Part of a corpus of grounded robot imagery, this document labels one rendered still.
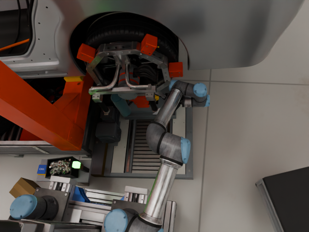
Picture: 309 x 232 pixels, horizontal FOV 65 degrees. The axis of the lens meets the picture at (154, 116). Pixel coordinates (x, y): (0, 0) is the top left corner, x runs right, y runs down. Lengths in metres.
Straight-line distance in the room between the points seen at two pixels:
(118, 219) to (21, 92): 0.79
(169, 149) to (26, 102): 0.79
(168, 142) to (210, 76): 1.58
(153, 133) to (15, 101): 0.70
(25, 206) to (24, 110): 0.48
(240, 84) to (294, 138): 0.70
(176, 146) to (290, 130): 1.52
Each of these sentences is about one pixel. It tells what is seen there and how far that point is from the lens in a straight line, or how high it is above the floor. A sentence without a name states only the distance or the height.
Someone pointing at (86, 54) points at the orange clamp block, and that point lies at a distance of 1.57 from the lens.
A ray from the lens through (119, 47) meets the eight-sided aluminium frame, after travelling 1.52.
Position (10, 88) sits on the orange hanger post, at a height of 1.32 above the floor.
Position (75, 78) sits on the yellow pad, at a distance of 2.02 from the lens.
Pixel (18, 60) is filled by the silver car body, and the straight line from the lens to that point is 2.05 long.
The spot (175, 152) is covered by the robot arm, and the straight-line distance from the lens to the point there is 1.14.
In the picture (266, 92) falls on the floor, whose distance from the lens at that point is 2.60.
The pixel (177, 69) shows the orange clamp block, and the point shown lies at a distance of 1.61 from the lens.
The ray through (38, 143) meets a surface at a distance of 2.33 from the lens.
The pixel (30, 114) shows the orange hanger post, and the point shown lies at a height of 1.15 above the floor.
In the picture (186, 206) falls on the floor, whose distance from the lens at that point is 2.20.
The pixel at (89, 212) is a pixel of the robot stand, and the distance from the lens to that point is 1.60.
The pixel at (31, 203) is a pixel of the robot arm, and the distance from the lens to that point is 1.42.
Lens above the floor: 2.19
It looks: 63 degrees down
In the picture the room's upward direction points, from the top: 22 degrees counter-clockwise
